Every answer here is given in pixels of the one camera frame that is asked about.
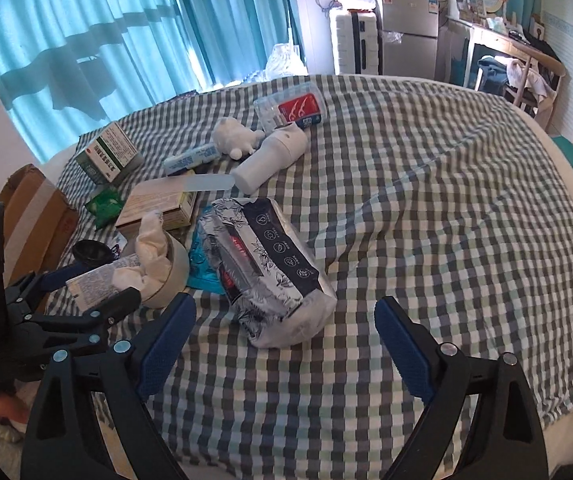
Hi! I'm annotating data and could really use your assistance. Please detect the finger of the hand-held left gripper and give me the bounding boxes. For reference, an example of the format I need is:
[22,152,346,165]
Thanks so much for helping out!
[4,266,90,311]
[21,287,142,356]

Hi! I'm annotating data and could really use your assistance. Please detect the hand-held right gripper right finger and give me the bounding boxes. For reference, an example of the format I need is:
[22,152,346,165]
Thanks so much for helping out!
[373,296,549,480]

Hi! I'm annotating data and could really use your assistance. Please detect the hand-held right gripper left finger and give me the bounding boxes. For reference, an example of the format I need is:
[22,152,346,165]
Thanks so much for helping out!
[20,291,198,480]

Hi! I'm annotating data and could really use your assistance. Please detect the brown paper box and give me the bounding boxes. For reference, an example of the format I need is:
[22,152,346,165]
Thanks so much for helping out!
[115,178,192,241]

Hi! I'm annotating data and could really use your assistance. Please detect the clear floss pick box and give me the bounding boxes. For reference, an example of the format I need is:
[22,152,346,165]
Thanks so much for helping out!
[254,81,327,133]

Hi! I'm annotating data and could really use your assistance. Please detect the black round lid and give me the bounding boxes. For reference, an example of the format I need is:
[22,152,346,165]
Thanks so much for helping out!
[73,240,113,267]

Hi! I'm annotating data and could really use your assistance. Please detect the crumpled white tissue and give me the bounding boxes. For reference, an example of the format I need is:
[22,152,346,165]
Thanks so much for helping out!
[112,211,167,293]

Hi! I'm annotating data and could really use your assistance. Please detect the beige tape roll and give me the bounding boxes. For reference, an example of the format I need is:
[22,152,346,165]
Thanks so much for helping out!
[139,230,190,308]

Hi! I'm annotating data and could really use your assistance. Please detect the brown cardboard box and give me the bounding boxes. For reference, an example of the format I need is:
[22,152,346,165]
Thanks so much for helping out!
[0,163,80,311]

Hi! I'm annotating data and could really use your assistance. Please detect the green snack packet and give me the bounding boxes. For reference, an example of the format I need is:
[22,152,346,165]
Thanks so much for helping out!
[85,186,126,230]

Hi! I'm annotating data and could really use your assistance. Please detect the blue plastic packet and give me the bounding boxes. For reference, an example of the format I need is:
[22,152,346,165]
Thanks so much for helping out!
[186,205,227,295]

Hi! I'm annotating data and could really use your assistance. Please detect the yellow printed box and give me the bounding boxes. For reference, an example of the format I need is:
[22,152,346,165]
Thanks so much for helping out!
[174,191,201,231]

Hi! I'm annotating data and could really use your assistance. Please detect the dark floral tissue pack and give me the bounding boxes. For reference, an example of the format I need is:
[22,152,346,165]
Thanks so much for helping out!
[201,197,338,350]

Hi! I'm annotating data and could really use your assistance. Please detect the checked cloth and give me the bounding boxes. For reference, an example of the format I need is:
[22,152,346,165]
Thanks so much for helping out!
[41,74,573,480]

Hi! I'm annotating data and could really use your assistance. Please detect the green medicine box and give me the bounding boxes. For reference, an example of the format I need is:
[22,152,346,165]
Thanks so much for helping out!
[75,121,144,184]

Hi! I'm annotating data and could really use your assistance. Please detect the translucent plastic strip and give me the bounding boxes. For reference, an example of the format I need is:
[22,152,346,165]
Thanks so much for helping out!
[179,171,234,195]

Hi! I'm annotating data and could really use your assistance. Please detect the small blue tissue pack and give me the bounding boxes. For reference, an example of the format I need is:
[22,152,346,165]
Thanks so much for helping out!
[163,142,220,176]

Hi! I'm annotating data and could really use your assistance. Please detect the white plush toy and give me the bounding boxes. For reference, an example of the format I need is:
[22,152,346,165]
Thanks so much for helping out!
[211,117,266,161]

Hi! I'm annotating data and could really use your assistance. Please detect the teal curtain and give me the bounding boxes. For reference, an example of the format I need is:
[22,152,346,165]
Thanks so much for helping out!
[0,0,303,161]

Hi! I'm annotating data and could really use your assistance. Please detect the dark blue clothing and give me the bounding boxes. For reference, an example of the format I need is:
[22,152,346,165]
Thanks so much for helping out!
[477,56,512,96]

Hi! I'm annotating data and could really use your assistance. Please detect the clear plastic bag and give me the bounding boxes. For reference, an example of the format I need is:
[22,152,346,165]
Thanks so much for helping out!
[265,42,308,81]

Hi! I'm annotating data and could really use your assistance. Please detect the white draped cloth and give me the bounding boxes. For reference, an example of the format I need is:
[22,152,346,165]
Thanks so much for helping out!
[509,59,557,103]

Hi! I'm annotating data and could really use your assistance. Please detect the white suitcase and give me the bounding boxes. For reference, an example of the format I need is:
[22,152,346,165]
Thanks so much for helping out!
[329,7,384,77]

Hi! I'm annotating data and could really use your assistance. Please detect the grey fridge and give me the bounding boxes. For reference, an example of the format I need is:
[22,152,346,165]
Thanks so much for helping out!
[373,0,442,81]

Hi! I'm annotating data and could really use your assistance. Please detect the wooden desk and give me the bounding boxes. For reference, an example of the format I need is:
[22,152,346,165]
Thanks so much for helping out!
[446,15,567,111]

